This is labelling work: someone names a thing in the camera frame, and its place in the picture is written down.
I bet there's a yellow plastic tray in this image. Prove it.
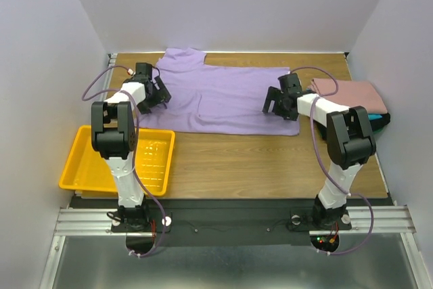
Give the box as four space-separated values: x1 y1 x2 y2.
59 125 175 198

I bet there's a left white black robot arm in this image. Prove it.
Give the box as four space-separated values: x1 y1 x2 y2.
91 62 171 231

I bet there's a pink folded t shirt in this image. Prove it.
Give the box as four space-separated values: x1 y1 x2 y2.
308 78 388 114

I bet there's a black folded t shirt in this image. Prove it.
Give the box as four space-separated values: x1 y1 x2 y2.
315 113 390 140

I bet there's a purple t shirt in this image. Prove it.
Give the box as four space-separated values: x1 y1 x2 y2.
139 48 300 136

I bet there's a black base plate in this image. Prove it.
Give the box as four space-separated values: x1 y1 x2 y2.
69 196 393 248

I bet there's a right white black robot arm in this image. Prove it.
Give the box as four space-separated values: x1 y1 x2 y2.
263 73 376 228

